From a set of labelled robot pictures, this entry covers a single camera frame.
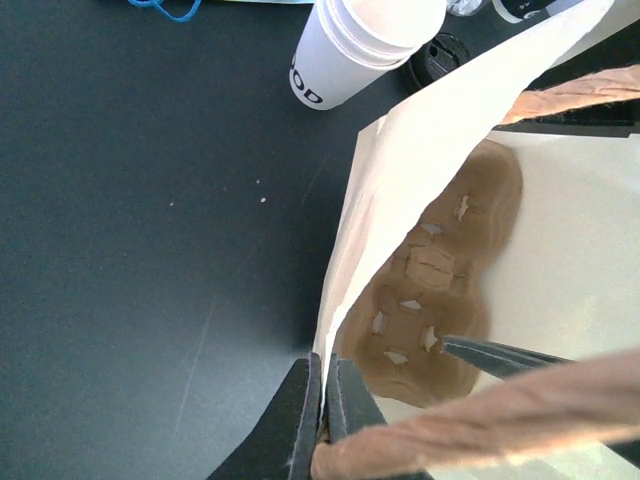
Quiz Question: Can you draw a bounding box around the light blue paper bag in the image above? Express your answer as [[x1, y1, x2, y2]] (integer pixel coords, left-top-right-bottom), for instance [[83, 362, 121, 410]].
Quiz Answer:
[[128, 0, 316, 23]]

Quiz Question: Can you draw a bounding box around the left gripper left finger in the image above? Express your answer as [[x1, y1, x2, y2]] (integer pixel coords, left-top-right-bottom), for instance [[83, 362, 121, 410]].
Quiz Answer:
[[209, 353, 322, 480]]

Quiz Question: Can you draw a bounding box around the clear stirrer holder cup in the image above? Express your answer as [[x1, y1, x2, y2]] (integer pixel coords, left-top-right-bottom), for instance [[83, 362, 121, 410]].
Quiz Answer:
[[446, 0, 490, 17]]

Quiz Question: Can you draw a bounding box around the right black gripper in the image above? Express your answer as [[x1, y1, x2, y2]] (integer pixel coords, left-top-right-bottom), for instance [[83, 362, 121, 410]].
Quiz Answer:
[[498, 1, 639, 138]]

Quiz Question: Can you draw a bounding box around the black lid right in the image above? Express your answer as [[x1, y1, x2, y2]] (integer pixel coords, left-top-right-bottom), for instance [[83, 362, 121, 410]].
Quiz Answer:
[[405, 33, 471, 92]]

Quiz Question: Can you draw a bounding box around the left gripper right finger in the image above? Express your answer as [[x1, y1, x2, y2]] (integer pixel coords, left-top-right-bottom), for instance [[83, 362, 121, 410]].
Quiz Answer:
[[327, 354, 387, 444]]

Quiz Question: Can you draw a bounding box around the kraft paper bag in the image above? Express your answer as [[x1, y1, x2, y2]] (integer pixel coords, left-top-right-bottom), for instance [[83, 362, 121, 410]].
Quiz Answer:
[[309, 0, 640, 480]]

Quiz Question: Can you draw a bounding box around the brown pulp cup carrier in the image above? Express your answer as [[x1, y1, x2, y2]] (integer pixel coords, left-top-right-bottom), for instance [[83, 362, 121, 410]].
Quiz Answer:
[[336, 140, 523, 408]]

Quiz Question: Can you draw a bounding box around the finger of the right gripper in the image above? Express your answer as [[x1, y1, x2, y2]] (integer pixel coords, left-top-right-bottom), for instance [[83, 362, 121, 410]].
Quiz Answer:
[[441, 335, 569, 380]]

